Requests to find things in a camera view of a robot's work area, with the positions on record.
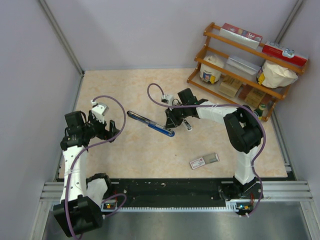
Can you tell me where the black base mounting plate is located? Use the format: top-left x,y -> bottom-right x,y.
106,177 -> 263,207

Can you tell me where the red white staple box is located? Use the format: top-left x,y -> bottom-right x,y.
189,152 -> 220,170

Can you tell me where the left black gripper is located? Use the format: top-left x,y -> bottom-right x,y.
81,110 -> 120,143

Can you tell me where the light brown cardboard box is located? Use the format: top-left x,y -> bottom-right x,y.
218,75 -> 243,98

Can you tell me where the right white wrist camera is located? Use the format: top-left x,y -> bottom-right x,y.
161,94 -> 175,106

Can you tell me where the dark brown cardboard box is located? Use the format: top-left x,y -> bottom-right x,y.
238,85 -> 272,108

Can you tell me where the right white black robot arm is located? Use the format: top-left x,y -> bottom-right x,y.
161,88 -> 263,200

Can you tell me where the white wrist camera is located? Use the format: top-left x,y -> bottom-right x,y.
161,94 -> 175,106
91,100 -> 109,124

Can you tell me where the green glass bottle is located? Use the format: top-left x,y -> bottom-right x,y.
253,103 -> 267,121

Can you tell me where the silver grey long box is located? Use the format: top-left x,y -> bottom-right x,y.
224,55 -> 261,81

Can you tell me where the white bag with yellow label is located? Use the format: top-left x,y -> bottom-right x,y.
256,60 -> 299,89

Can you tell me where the red white wrap box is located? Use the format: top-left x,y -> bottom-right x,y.
262,41 -> 309,67

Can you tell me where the blue metal stapler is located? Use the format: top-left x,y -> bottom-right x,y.
126,110 -> 175,137

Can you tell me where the aluminium frame rail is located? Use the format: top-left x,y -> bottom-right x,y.
40,181 -> 313,203

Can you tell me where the white jar with label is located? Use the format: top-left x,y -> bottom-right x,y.
199,54 -> 225,84

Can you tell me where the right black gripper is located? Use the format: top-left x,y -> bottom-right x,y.
165,104 -> 190,129

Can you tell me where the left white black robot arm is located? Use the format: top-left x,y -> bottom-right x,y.
53,110 -> 119,238

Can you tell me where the grey slotted cable duct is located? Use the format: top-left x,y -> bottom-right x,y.
99,198 -> 253,213

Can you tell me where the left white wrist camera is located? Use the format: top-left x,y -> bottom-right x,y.
91,100 -> 109,124

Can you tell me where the small white stapler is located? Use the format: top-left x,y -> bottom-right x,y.
182,119 -> 193,132

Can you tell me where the wooden three-tier shelf rack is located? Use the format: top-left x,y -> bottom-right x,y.
187,22 -> 309,122

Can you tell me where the red foil roll box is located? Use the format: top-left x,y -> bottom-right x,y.
219,23 -> 263,50

